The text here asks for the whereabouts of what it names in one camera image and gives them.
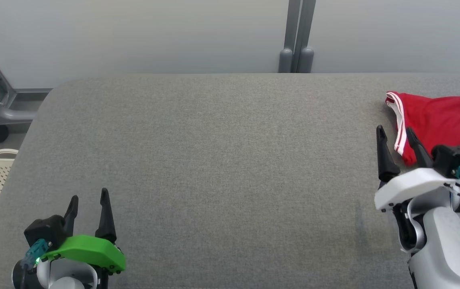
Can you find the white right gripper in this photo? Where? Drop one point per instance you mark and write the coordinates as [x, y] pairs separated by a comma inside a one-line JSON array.
[[414, 184]]

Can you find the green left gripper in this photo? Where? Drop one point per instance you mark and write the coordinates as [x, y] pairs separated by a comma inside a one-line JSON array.
[[89, 249]]

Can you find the red jersey with white sleeves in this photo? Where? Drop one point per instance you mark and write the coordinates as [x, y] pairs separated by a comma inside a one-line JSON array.
[[446, 120]]

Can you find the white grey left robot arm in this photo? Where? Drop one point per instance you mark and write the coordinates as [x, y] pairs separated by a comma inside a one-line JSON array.
[[69, 281]]

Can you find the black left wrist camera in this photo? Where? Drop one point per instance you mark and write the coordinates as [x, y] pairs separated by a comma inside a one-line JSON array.
[[45, 230]]

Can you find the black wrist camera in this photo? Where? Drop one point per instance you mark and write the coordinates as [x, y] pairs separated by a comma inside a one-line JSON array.
[[452, 158], [45, 230]]

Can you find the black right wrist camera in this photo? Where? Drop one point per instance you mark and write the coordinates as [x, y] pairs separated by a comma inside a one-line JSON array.
[[452, 158]]

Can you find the grey double metal post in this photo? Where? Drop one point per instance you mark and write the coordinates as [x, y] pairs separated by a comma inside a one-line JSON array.
[[297, 36]]

